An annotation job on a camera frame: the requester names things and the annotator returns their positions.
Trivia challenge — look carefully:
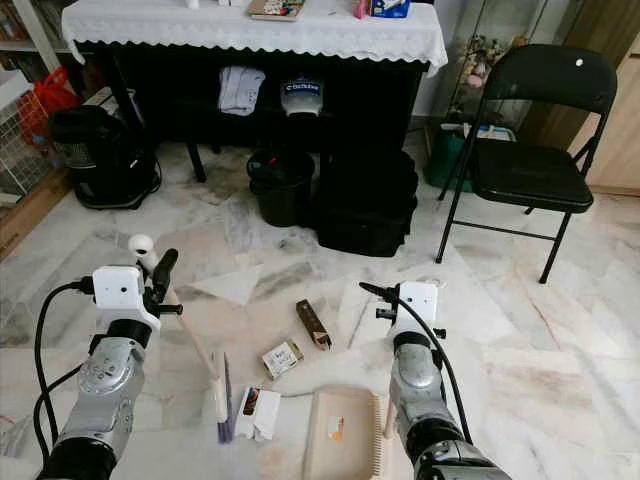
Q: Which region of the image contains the green container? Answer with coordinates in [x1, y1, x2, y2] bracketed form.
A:
[422, 121, 517, 192]

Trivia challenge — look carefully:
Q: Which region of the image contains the white box with picture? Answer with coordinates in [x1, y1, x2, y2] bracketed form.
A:
[237, 386, 282, 444]

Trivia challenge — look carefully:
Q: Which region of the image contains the black vacuum cleaner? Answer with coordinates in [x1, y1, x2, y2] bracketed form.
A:
[48, 105, 159, 212]

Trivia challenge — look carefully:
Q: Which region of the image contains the blue box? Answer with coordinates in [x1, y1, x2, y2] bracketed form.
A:
[370, 0, 412, 20]

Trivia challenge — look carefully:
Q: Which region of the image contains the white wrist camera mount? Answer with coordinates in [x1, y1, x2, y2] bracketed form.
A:
[92, 264, 162, 332]
[396, 281, 442, 342]

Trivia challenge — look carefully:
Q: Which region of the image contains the white hanging cloth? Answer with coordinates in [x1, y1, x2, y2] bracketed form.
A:
[217, 66, 267, 119]

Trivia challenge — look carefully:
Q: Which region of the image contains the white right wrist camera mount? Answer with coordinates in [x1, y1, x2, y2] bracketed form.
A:
[396, 281, 442, 342]

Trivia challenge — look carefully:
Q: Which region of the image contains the small printed carton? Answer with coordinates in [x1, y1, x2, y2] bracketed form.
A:
[259, 339, 305, 382]

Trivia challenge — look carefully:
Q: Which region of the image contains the long brown carton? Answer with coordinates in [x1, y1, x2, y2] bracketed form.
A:
[295, 298, 334, 352]

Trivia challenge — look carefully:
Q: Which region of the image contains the black folding chair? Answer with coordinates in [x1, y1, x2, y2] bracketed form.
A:
[435, 43, 620, 287]

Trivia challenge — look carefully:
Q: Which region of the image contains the white bookshelf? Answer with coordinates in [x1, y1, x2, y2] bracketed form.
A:
[0, 0, 82, 52]

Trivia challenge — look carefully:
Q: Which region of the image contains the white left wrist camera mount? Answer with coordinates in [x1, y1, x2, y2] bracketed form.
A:
[92, 264, 162, 332]

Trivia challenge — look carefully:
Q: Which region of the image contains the cream long-handled dustpan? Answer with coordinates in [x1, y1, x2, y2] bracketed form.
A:
[302, 385, 397, 480]

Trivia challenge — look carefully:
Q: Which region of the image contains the white lace tablecloth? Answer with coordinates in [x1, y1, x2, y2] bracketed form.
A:
[60, 0, 450, 80]

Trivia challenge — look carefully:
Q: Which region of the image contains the wooden floor plank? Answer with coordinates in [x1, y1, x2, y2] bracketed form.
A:
[0, 170, 74, 264]

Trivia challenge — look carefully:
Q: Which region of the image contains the red bag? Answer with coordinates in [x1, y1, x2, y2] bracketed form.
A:
[15, 67, 82, 147]

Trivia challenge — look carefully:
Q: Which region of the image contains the colourful book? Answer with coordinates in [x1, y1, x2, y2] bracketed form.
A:
[247, 0, 307, 24]

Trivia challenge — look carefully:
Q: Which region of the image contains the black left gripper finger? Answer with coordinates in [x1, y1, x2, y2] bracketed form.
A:
[152, 248, 179, 299]

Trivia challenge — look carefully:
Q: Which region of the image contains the cream broom with purple bristles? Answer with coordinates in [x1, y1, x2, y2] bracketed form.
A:
[127, 233, 237, 446]

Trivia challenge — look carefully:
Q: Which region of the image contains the black fabric bag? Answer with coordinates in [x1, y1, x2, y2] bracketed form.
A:
[313, 147, 420, 260]

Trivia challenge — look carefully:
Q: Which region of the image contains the white wire rack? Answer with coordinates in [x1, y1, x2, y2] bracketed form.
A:
[0, 95, 52, 202]

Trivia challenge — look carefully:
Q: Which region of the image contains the white and blue helmet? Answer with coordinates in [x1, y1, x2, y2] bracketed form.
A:
[279, 77, 325, 120]

